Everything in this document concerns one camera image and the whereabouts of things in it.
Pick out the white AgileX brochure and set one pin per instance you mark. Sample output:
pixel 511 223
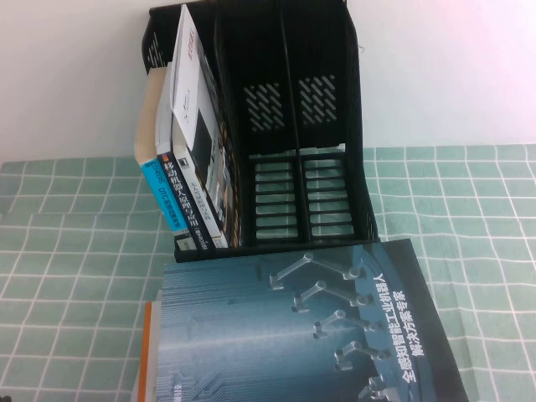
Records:
pixel 186 75

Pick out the white spine book gear cover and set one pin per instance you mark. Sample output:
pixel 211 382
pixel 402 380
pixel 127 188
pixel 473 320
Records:
pixel 205 218

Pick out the black spine book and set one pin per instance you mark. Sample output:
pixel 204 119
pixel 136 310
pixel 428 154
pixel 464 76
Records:
pixel 180 197

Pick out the blue spine book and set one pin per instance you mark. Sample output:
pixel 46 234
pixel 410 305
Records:
pixel 147 117

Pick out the black plastic book holder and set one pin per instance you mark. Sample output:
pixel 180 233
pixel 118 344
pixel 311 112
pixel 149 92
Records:
pixel 268 50

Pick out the orange edged book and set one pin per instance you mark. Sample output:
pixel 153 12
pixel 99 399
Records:
pixel 144 356

